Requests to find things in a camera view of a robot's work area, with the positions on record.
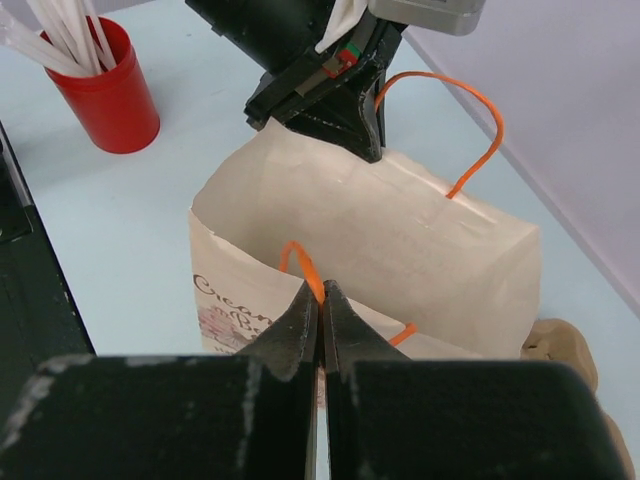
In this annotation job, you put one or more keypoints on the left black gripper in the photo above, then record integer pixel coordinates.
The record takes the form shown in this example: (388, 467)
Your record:
(326, 93)

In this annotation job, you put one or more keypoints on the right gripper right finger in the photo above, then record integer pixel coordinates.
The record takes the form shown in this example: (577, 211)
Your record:
(391, 417)

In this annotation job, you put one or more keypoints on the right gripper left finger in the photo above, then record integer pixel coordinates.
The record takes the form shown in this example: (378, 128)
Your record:
(250, 415)

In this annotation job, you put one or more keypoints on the beige paper takeout bag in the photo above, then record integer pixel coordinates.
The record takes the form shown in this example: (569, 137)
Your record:
(449, 275)

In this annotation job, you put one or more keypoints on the red cylindrical container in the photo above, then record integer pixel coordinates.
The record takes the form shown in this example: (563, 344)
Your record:
(115, 108)

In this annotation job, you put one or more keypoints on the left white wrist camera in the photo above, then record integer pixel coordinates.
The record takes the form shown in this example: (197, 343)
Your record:
(453, 17)

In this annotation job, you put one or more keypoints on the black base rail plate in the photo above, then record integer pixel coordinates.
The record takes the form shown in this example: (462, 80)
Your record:
(39, 316)

